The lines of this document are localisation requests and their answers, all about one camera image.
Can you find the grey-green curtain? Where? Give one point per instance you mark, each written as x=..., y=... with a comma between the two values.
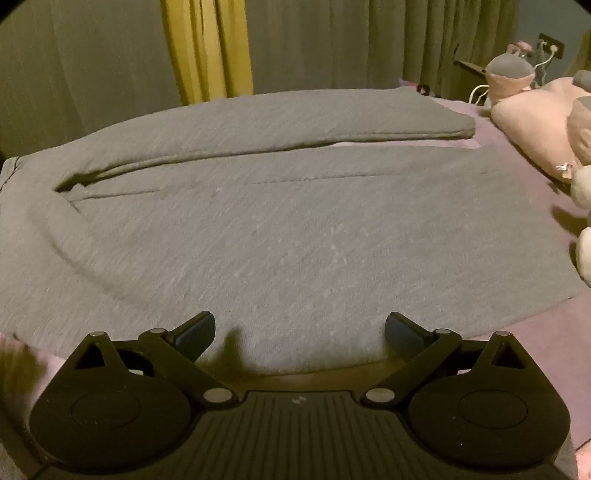
x=360, y=41
x=83, y=69

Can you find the yellow curtain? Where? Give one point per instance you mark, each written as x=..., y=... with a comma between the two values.
x=207, y=46

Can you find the grey pants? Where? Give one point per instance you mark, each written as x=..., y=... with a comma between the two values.
x=277, y=230

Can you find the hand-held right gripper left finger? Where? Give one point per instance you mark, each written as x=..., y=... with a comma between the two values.
x=196, y=333

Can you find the small dark object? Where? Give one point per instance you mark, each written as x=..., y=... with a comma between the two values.
x=422, y=89

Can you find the cream plush toy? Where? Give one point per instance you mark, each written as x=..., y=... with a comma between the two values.
x=582, y=138

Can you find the wall socket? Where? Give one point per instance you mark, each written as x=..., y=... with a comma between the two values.
x=551, y=45

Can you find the pink bed sheet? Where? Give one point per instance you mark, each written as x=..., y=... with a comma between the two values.
x=545, y=332

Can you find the dark bedside shelf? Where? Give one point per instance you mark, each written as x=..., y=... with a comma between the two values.
x=471, y=67

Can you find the pink and grey plush toy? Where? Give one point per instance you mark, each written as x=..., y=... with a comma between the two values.
x=531, y=110

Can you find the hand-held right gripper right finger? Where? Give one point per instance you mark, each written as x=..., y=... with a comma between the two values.
x=402, y=333

